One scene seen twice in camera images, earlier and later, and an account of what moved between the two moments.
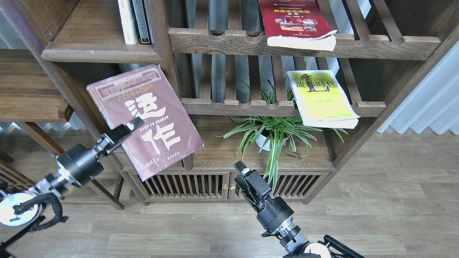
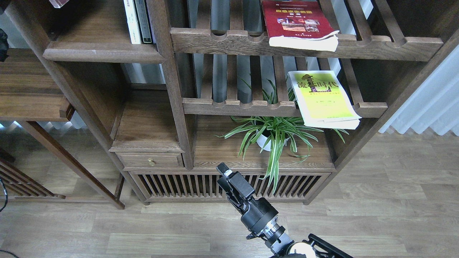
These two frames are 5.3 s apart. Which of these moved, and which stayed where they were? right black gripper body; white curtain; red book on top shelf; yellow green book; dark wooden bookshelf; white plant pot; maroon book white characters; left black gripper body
Moved: maroon book white characters; right black gripper body; left black gripper body
Stayed: yellow green book; red book on top shelf; dark wooden bookshelf; white curtain; white plant pot
